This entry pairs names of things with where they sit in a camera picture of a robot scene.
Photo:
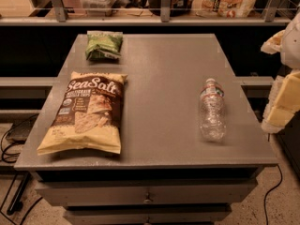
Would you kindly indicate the clear plastic water bottle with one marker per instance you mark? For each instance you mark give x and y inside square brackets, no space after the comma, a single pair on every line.
[212,111]

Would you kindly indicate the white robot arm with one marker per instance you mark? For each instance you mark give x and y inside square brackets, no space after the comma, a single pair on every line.
[290,46]

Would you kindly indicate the grey cabinet with drawers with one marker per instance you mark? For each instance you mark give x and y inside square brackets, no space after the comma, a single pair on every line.
[190,181]

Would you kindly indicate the colourful snack bag on shelf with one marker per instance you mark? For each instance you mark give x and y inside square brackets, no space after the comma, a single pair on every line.
[224,8]

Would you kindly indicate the round metal drawer knob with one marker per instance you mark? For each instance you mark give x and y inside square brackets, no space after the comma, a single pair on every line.
[147,198]

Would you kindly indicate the green jalapeno chip bag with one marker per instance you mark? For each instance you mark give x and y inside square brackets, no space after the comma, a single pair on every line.
[103,45]

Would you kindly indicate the yellow sea salt chip bag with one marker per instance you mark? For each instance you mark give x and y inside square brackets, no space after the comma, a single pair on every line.
[89,115]

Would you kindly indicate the grey metal shelf rail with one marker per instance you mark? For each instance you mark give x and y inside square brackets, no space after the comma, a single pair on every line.
[132,13]

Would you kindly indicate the black power adapter box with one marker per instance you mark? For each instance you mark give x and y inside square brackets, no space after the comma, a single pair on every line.
[20,133]

